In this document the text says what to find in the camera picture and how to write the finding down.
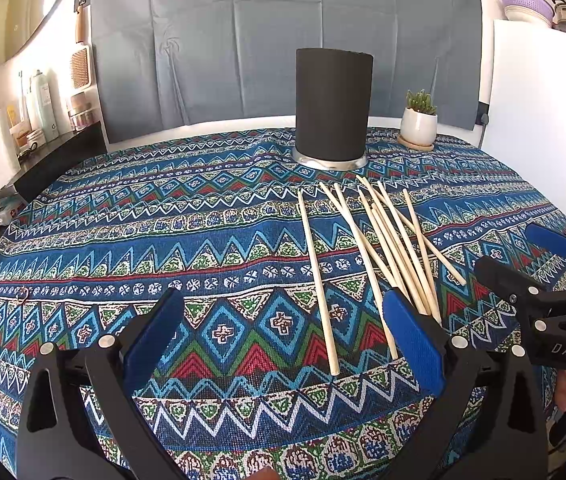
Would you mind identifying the black side shelf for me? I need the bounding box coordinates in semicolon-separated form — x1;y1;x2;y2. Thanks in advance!
0;122;106;203

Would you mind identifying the white potted succulent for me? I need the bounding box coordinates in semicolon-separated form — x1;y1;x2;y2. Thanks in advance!
400;90;438;145

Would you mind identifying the wooden chopstick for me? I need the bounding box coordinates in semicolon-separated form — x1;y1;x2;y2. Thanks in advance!
356;176;467;286
372;204;432;315
402;188;440;321
334;183;399;360
363;185;441;323
358;188;412;300
297;191;340;376
320;182;397;286

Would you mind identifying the white refrigerator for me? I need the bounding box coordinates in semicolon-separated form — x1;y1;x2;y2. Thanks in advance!
480;21;566;216

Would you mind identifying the grey backdrop cloth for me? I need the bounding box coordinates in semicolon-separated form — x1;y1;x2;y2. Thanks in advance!
91;0;482;143

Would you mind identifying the wooden coaster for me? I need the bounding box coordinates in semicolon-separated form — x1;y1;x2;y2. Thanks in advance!
397;134;434;152

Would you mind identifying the black cylindrical utensil holder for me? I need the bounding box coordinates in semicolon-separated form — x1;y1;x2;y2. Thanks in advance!
292;48;374;171

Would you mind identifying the patterned blue tablecloth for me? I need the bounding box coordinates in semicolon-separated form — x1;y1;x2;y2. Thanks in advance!
0;129;566;479

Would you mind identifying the pale green bottle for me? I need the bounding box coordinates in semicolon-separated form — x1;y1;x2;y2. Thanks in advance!
31;70;59;142

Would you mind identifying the wooden hair brush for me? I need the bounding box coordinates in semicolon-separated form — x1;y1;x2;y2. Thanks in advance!
70;6;91;91

